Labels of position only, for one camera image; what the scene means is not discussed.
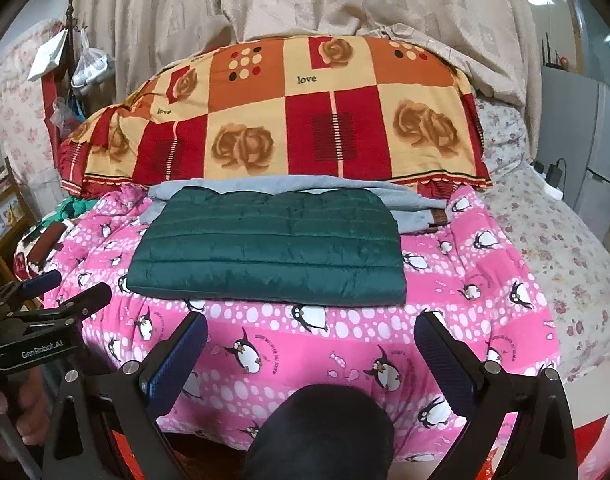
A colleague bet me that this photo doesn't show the dark green puffer jacket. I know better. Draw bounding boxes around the dark green puffer jacket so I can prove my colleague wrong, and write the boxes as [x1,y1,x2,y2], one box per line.
[126,186,406,308]

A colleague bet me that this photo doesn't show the person's left hand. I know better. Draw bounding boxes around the person's left hand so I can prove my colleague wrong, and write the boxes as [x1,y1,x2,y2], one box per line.
[0,367,50,462]

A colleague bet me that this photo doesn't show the red plastic bag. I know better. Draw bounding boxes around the red plastic bag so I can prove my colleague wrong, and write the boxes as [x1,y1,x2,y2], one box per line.
[476,416,610,480]

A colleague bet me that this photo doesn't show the green cloth at bedside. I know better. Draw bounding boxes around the green cloth at bedside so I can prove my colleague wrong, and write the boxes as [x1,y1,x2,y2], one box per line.
[41,196,96,226]

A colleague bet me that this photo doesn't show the floral white bed sheet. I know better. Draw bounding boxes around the floral white bed sheet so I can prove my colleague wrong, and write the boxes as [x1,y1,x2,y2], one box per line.
[474,96,610,382]

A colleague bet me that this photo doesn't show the pink penguin blanket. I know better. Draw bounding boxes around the pink penguin blanket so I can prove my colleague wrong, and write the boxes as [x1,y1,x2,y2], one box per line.
[43,185,560,460]

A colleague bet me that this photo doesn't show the person's black clad knee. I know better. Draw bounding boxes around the person's black clad knee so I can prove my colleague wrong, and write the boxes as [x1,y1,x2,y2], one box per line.
[242,384,394,480]

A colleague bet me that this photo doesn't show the grey folded garment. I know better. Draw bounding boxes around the grey folded garment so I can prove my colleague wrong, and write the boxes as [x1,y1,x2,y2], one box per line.
[140,174,447,234]

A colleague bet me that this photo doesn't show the black power adapter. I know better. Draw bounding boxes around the black power adapter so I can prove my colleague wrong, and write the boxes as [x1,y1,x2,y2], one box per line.
[545,158,568,190]

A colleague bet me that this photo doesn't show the white plastic bag hanging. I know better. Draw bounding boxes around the white plastic bag hanging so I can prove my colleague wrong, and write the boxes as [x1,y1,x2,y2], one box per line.
[70,29,115,94]

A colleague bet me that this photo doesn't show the grey refrigerator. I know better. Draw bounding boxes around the grey refrigerator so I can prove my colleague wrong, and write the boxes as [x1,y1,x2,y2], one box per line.
[536,67,610,240]

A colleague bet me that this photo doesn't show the beige patterned curtain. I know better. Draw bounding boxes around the beige patterned curtain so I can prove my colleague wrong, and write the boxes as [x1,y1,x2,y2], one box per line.
[0,0,540,196]

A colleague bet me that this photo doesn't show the red orange rose quilt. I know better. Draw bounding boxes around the red orange rose quilt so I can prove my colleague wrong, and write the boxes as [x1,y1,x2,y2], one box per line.
[58,36,492,198]

